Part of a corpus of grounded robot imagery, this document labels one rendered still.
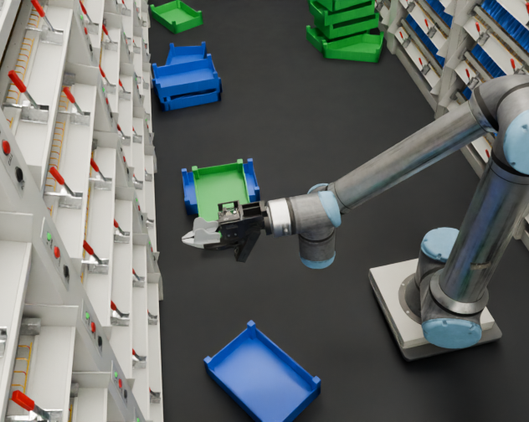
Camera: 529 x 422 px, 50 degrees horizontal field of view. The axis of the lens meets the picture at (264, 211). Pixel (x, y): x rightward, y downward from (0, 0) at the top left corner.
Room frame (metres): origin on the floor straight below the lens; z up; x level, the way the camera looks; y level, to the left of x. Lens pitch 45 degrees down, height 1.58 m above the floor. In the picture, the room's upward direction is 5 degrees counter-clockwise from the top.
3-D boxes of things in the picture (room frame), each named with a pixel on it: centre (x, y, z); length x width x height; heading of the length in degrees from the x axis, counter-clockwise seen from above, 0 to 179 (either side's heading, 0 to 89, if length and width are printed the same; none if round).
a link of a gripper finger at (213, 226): (0.94, 0.16, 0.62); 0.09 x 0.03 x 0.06; 96
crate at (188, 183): (1.73, 0.17, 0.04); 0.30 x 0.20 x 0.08; 96
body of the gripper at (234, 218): (0.94, 0.05, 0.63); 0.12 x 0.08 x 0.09; 96
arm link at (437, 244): (1.04, -0.52, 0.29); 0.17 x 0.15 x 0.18; 168
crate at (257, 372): (0.86, 0.05, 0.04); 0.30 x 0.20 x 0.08; 41
